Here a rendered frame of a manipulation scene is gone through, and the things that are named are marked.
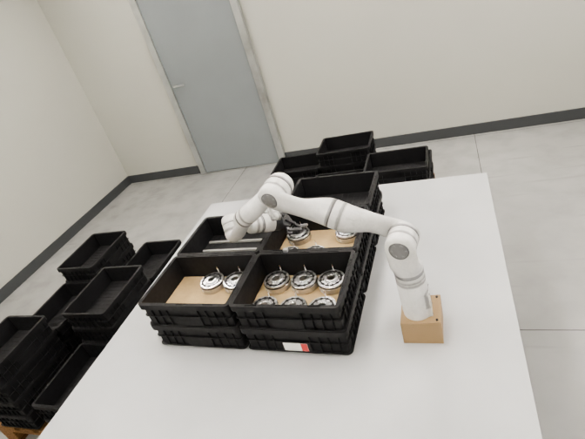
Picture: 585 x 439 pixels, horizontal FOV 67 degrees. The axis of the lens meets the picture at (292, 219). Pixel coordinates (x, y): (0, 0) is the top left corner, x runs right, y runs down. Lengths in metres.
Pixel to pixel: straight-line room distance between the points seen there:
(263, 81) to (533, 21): 2.40
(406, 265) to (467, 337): 0.36
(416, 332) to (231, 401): 0.65
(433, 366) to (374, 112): 3.31
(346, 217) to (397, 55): 3.12
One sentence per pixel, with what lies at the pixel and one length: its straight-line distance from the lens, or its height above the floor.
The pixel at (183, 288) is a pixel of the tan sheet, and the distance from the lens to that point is 1.93.
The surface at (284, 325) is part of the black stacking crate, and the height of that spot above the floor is 0.84.
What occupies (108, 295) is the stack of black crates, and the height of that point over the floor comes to 0.49.
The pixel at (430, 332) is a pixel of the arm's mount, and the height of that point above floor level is 0.75.
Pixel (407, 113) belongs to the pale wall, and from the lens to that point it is 4.48.
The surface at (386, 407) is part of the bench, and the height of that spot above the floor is 0.70.
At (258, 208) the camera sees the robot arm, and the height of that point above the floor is 1.19.
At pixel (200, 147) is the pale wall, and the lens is 5.18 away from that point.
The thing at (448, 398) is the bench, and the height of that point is 0.70.
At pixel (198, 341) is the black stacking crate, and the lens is 1.79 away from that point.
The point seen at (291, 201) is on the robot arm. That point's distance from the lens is 1.35.
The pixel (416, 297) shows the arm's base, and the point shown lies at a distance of 1.43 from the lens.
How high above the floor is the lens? 1.87
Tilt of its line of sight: 30 degrees down
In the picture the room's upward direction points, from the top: 18 degrees counter-clockwise
